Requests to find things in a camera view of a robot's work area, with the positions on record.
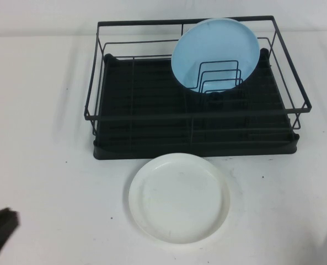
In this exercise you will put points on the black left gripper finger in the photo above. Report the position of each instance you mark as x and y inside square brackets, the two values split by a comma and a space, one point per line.
[2, 232]
[10, 214]

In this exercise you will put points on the white round plate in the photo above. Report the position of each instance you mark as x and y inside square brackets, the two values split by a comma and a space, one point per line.
[179, 198]

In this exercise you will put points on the black dish drying rack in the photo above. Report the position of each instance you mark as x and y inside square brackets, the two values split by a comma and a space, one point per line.
[152, 91]

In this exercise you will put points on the light blue round plate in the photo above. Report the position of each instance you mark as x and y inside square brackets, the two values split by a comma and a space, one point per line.
[218, 47]

